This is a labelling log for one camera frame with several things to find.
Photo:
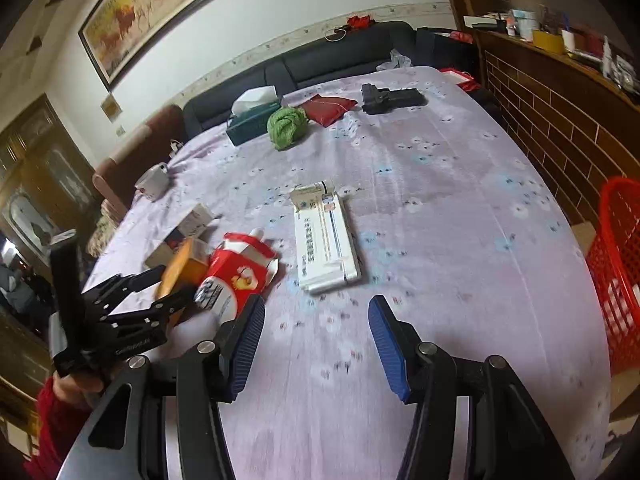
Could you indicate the person's left hand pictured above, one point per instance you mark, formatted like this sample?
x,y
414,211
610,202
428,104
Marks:
x,y
80,384

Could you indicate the red plastic basket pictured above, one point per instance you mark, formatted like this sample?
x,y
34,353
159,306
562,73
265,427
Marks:
x,y
615,260

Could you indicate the red pouch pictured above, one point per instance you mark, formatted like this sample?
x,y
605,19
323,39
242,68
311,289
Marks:
x,y
327,110

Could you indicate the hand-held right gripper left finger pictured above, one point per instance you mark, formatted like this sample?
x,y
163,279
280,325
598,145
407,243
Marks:
x,y
245,345

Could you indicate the yellow cardboard box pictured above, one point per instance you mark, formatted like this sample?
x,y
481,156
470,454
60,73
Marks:
x,y
180,270

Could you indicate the red white carton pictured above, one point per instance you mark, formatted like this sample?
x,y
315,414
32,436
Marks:
x,y
235,270

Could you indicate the pile of cabinet clutter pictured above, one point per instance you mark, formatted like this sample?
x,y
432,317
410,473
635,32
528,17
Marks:
x,y
590,45

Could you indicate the clear plastic wrap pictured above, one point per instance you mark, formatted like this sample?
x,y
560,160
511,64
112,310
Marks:
x,y
397,60

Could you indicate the green cloth ball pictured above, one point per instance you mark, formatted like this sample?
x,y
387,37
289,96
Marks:
x,y
285,127

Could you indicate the long white box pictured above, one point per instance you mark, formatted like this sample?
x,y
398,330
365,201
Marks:
x,y
325,245

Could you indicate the person's left forearm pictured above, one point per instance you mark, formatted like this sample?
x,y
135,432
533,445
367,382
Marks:
x,y
50,435

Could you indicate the framed painting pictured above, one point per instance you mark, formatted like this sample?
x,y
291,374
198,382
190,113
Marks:
x,y
150,10

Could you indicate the white barcoded carton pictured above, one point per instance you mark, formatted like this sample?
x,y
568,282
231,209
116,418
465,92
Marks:
x,y
192,222

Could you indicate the white mug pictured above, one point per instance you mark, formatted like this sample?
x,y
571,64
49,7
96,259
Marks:
x,y
152,182

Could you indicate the wooden glass door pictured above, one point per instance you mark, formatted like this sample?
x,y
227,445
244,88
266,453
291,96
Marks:
x,y
40,170

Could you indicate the green tissue box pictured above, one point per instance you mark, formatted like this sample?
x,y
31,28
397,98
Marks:
x,y
250,122

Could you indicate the purple floral bedsheet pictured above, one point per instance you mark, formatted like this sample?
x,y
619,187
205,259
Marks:
x,y
450,210

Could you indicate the red flat box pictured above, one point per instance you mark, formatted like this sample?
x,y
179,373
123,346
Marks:
x,y
460,77

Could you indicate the red ornament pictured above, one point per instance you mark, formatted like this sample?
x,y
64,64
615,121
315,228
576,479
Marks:
x,y
360,21

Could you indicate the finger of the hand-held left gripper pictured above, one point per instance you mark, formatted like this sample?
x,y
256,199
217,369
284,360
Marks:
x,y
135,280
170,302

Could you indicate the wooden cabinet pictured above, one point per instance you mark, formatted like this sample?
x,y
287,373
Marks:
x,y
550,110

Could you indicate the yellow wall sign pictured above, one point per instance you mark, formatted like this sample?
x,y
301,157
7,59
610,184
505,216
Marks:
x,y
111,108

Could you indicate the floral cloth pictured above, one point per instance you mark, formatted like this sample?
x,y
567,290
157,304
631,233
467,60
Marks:
x,y
102,230

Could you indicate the black bag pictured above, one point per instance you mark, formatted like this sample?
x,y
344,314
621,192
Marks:
x,y
440,50

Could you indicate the black leather sofa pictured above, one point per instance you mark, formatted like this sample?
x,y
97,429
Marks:
x,y
310,60

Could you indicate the brown armchair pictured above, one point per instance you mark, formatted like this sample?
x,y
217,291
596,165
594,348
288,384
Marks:
x,y
140,145

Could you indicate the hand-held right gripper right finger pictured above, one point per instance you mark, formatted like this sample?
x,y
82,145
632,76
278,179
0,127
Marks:
x,y
387,350

